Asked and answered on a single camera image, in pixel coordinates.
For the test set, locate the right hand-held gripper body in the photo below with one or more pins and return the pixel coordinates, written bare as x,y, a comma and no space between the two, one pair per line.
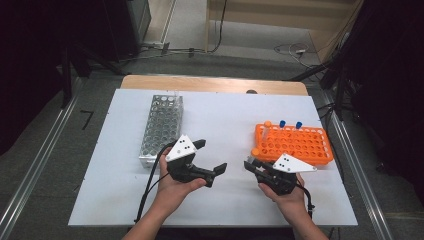
290,165

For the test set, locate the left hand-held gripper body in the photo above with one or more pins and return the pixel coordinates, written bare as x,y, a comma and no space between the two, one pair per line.
181,148

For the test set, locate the orange-capped clear tube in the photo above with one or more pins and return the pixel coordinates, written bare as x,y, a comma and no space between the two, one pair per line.
255,152
267,124

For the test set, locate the orange plastic tube rack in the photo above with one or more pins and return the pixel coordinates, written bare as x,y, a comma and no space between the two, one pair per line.
300,143

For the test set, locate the silver metal tube rack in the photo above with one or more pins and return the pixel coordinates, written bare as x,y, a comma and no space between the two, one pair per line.
161,126

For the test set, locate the blue-capped clear tube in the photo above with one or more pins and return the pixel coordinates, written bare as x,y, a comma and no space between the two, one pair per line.
282,123
298,125

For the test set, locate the person's right hand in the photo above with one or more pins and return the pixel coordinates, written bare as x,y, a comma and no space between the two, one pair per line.
291,206

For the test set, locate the person's left hand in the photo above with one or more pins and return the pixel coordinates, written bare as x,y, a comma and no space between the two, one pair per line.
173,195

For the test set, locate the white board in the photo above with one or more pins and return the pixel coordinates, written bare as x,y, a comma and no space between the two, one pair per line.
216,126

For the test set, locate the wooden table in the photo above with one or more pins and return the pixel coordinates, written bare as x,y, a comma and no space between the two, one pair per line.
200,83

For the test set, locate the dark round table cap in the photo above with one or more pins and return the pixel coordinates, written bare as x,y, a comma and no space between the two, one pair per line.
251,91

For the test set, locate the black metal stand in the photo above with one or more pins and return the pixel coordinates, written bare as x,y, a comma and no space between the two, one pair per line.
65,80
340,90

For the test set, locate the power strip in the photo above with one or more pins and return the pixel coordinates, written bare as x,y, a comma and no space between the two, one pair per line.
155,44

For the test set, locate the black cabinet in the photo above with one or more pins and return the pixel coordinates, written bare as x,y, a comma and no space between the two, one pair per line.
130,26

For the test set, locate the dark curtain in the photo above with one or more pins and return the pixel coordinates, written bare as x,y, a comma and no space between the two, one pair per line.
393,66
30,50

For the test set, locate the light wooden furniture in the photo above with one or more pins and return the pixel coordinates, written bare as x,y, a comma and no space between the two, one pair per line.
266,16

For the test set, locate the metal floor rail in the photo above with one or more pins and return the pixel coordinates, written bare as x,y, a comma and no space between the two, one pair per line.
36,160
375,206

